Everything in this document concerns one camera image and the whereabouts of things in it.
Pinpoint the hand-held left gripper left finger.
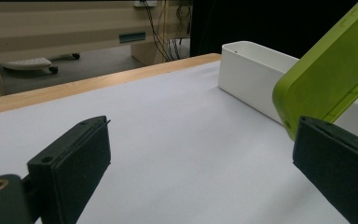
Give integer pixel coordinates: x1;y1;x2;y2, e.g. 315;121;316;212
27;115;113;224

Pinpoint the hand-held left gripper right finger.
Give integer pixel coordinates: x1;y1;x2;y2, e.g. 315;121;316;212
292;115;358;224

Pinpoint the green phone case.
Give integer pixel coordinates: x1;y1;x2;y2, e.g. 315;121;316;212
271;0;358;142

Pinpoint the white plastic storage box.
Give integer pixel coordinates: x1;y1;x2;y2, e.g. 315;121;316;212
217;40;358;135

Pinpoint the white chair base with casters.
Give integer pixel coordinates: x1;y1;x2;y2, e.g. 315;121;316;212
1;52;82;76

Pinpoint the white table cover sheet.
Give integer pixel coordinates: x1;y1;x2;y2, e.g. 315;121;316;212
0;60;358;224

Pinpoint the light wooden desk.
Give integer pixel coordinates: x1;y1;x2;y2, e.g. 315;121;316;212
0;0;194;98

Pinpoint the black curtain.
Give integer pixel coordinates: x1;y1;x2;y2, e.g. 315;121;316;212
189;0;358;86

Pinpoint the white power strip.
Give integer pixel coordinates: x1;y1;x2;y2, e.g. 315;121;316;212
132;0;158;8

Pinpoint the bundle of hanging black cables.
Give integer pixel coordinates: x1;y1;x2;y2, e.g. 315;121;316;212
140;0;192;63

